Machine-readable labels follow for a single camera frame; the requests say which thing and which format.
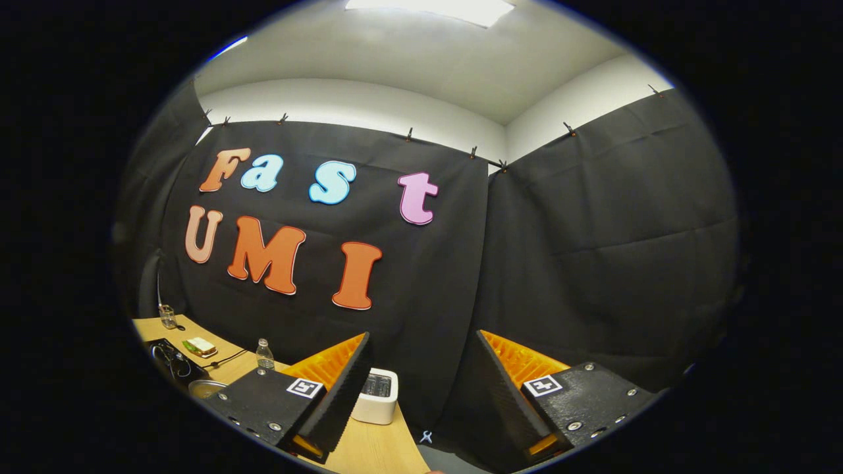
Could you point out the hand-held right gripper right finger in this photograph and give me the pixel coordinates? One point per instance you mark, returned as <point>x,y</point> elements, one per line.
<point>510,401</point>

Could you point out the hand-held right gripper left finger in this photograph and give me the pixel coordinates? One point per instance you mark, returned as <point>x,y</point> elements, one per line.
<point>342,395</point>

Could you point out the black induction cooktop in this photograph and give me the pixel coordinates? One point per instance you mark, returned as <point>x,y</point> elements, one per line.
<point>172,362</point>

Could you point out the white toaster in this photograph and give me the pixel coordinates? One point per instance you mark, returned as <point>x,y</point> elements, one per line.
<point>377,398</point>

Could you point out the clear plastic water bottle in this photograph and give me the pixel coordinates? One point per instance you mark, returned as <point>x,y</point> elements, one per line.
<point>265,355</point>

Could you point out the sandwich on white plate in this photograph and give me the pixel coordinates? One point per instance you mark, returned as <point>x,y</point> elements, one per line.
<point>199,346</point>

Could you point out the row of black clips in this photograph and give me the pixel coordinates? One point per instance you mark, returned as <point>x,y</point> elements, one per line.
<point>409,134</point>

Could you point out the ceiling light panel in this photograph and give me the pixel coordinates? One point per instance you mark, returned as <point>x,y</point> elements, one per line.
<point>435,10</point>

